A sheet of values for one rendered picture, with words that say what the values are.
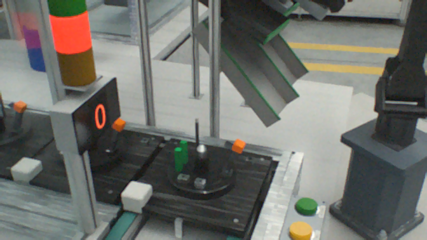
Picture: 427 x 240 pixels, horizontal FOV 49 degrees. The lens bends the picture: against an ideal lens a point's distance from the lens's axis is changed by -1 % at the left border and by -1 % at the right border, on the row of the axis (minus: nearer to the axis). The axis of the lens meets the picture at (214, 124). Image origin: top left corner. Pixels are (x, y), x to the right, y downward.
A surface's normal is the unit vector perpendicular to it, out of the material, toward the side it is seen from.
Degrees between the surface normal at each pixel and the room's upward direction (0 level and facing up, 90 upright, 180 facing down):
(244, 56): 45
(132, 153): 0
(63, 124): 90
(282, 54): 90
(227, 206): 0
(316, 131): 0
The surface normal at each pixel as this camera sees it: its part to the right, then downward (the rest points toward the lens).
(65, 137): -0.32, 0.49
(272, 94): 0.62, -0.43
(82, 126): 0.95, 0.16
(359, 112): 0.00, -0.85
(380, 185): -0.80, 0.31
